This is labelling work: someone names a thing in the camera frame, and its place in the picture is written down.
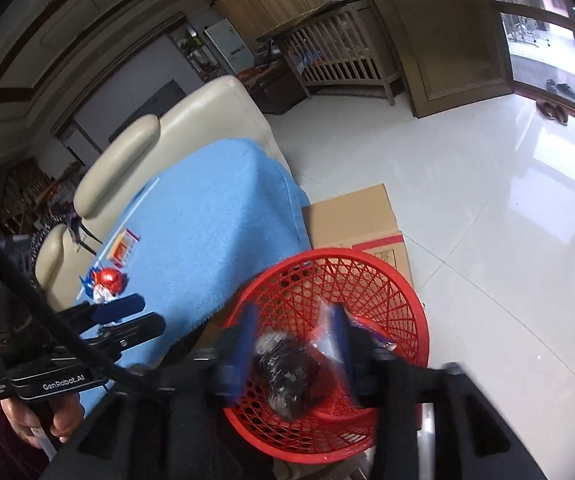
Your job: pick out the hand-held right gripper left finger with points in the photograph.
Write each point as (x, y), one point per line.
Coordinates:
(240, 355)

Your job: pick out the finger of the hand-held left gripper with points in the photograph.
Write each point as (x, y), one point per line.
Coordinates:
(117, 307)
(137, 327)

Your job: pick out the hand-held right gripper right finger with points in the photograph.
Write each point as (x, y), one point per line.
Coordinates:
(340, 345)

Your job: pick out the red blue toy figure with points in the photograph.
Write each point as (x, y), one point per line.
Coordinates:
(107, 280)

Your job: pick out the black plastic bag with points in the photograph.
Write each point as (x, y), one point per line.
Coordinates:
(287, 365)

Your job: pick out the red plastic mesh basket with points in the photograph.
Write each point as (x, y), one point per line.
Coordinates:
(317, 280)

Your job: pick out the person's left forearm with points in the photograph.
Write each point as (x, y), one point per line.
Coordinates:
(2, 455)

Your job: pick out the person's left hand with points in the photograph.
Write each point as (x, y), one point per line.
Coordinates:
(65, 420)

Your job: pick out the blue foil wrapper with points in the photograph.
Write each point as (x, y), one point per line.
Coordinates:
(375, 335)

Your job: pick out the orange and white box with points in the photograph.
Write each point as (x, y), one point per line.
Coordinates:
(123, 247)

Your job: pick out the small black object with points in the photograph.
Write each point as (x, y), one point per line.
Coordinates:
(78, 232)

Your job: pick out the blue fleece cloth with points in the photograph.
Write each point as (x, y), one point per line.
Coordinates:
(207, 220)

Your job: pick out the brown cardboard box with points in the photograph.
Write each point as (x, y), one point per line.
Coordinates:
(347, 215)

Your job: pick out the cluttered wooden rack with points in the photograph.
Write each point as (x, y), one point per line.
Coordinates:
(27, 195)

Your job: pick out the beige leather sofa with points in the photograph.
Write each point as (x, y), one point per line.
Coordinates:
(202, 110)

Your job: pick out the dark shelf with bottles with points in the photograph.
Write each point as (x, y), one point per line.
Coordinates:
(197, 55)

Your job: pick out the dark low cabinet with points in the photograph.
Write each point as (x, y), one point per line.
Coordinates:
(272, 85)

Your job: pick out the white refrigerator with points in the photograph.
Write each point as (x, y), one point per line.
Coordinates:
(227, 45)

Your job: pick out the wooden crib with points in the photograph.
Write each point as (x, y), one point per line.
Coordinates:
(337, 55)

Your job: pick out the brown slipper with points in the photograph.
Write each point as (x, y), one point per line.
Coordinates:
(547, 109)
(561, 116)

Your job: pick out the brown wooden door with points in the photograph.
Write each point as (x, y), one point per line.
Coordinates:
(447, 35)

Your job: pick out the dark shoe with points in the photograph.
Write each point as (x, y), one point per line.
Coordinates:
(567, 91)
(552, 85)

